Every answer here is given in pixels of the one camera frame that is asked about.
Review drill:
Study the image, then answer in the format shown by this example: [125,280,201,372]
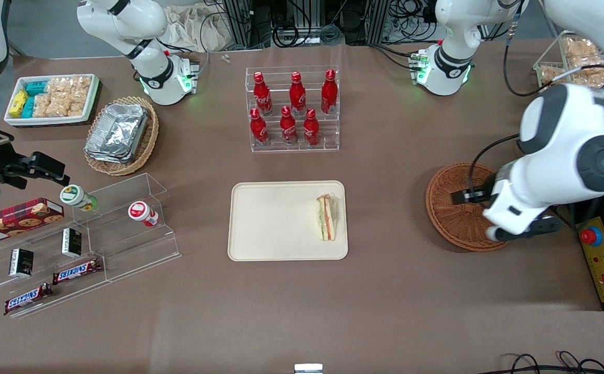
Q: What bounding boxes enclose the black cable coil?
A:
[272,21,305,48]

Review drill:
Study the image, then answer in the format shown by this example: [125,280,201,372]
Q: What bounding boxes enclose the white wire bread rack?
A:
[533,30,604,93]

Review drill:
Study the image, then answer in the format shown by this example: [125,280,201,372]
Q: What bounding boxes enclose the black floor cables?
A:
[493,351,604,374]

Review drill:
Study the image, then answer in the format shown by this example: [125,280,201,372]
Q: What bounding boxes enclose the yellow snack packet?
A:
[9,90,30,118]

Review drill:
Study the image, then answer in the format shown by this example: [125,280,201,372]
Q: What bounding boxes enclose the green lid small bottle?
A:
[60,184,98,212]

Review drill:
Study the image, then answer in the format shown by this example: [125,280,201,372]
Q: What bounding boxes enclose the Snickers chocolate bar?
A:
[52,259,103,285]
[4,283,54,316]

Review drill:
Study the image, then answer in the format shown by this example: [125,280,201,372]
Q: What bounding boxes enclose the oval light wicker basket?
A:
[84,96,160,176]

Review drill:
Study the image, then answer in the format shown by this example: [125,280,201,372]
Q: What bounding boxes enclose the cream plastic tray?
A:
[228,180,349,261]

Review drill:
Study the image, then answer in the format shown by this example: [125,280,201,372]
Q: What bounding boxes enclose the red cookie box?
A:
[0,198,65,248]

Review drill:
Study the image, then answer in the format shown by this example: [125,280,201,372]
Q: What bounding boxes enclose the red lid small bottle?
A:
[128,201,160,228]

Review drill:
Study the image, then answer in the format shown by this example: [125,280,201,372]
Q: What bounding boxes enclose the small black box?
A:
[62,228,83,258]
[9,248,35,277]

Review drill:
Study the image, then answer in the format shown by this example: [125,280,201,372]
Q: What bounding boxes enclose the clear rice cracker bag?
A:
[48,96,86,118]
[46,77,72,97]
[69,76,93,103]
[32,93,53,118]

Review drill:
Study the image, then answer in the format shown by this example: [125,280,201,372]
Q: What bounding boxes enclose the triangular sandwich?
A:
[316,194,338,242]

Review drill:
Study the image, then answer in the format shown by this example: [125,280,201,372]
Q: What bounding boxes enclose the stack of foil trays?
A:
[84,103,150,165]

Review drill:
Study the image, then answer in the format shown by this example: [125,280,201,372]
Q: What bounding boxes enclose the black base cables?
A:
[369,43,423,72]

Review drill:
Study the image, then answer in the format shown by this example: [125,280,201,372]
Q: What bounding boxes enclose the white rectangular snack tray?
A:
[4,74,100,127]

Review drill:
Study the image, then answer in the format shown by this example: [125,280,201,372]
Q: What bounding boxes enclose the beige cloth bag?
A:
[165,4,233,53]

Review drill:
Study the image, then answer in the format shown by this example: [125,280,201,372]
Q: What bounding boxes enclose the bagged bread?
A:
[540,65,604,89]
[564,36,604,68]

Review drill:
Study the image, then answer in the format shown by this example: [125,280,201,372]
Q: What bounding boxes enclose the red cola bottle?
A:
[303,108,320,146]
[289,72,307,116]
[253,72,274,116]
[280,106,298,145]
[250,108,269,147]
[321,69,338,115]

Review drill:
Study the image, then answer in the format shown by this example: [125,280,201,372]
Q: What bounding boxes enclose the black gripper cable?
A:
[468,133,521,194]

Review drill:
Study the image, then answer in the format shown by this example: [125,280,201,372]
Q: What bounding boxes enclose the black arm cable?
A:
[502,13,557,98]

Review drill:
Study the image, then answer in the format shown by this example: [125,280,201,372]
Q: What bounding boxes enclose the round brown wicker basket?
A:
[425,163,511,252]

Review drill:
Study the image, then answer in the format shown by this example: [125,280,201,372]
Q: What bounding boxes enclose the clear acrylic bottle rack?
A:
[245,65,340,153]

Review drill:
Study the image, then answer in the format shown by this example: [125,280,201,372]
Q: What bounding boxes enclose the clear acrylic stepped shelf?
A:
[0,173,182,319]

